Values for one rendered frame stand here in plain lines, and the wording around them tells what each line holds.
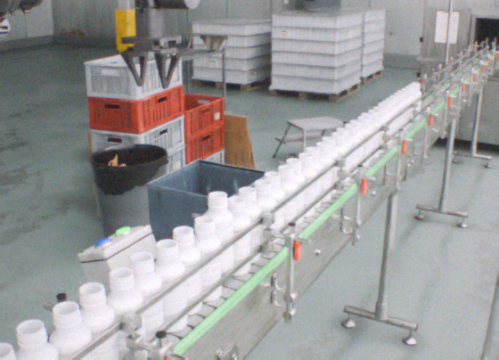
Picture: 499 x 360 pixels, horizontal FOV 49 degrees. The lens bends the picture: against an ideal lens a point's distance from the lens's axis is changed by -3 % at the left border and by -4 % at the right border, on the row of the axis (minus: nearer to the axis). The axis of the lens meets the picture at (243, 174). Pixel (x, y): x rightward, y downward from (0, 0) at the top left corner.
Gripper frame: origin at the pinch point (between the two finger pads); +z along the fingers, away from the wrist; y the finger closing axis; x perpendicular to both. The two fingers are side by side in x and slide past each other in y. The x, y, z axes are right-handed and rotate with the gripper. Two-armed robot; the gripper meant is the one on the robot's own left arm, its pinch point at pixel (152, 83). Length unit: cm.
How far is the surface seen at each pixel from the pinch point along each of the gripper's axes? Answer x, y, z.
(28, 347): 48, -16, 26
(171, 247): 15.7, -15.2, 25.1
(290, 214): -28.3, -17.0, 34.4
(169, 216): -50, 37, 54
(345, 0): -1027, 341, 5
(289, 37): -629, 273, 49
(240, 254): -4.4, -17.1, 34.7
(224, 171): -81, 35, 47
